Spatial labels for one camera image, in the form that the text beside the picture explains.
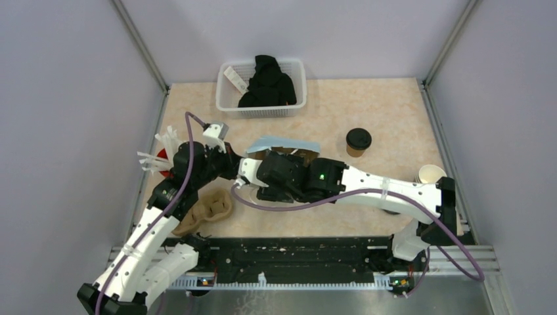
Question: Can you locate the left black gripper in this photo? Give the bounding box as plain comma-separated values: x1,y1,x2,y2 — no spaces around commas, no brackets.
192,139,242,189

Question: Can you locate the light blue paper bag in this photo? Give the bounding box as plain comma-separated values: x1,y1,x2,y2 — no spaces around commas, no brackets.
244,135,322,205

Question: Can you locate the brown paper coffee cup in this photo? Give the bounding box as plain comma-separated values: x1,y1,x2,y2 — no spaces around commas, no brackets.
346,146,366,158

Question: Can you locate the black coffee cup lid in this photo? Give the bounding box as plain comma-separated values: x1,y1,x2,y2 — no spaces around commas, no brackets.
345,128,372,150

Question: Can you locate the stack of paper cups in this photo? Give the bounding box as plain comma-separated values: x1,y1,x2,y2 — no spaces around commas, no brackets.
414,164,447,184

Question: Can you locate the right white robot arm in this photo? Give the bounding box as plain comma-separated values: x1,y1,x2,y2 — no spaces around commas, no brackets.
238,154,458,270

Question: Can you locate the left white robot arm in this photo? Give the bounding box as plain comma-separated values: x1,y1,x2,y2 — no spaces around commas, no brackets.
77,141,240,314

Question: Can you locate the red straw holder cup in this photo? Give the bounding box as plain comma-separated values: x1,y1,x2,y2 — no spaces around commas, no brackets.
156,148,173,178

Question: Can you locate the white plastic basket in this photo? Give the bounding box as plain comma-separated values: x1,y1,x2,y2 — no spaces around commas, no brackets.
215,55,307,118

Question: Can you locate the white paper packet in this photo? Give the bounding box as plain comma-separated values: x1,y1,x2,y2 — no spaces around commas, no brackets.
223,66,248,94

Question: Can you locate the black cloth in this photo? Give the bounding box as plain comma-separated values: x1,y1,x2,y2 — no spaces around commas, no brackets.
238,55,298,108

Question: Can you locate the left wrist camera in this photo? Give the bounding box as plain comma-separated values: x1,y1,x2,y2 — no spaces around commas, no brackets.
202,122,229,153

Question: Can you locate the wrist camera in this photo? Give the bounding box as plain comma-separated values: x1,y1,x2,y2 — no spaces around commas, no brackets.
235,157,268,188
202,122,229,153

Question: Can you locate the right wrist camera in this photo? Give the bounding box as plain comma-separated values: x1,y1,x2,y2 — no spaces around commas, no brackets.
235,157,268,188

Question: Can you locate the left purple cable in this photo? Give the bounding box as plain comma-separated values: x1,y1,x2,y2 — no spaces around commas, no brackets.
94,112,210,315

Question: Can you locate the purple cable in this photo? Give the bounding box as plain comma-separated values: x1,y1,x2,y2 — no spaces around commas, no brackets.
231,182,485,299
94,112,210,315

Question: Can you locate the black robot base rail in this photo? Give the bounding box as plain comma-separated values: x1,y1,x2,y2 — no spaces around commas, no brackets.
169,234,475,288

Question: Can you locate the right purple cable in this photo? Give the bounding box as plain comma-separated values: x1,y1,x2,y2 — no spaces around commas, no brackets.
231,182,485,299

